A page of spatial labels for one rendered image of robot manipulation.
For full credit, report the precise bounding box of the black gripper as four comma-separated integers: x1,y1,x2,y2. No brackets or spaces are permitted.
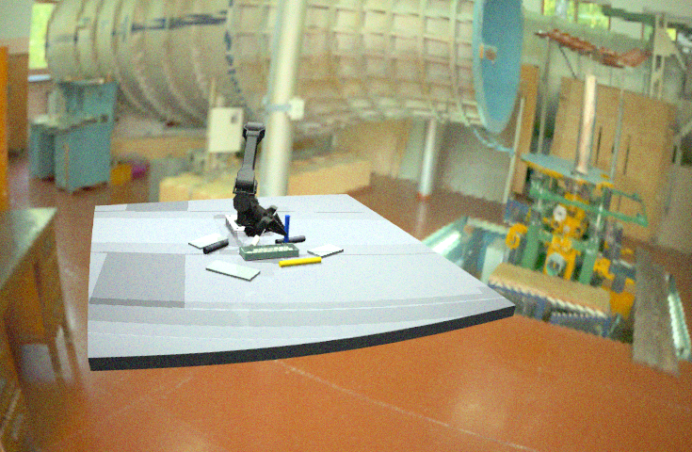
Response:
245,202,287,237

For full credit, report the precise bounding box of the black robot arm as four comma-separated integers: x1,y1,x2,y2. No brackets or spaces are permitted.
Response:
233,121,266,238

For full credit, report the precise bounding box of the yellow cylinder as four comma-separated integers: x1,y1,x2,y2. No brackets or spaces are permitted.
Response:
279,257,321,267

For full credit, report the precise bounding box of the white keyboard with keys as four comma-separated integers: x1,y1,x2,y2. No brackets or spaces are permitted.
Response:
239,243,299,262

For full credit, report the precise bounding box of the blue stylus with grey tip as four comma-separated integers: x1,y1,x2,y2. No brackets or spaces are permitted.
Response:
283,215,291,247

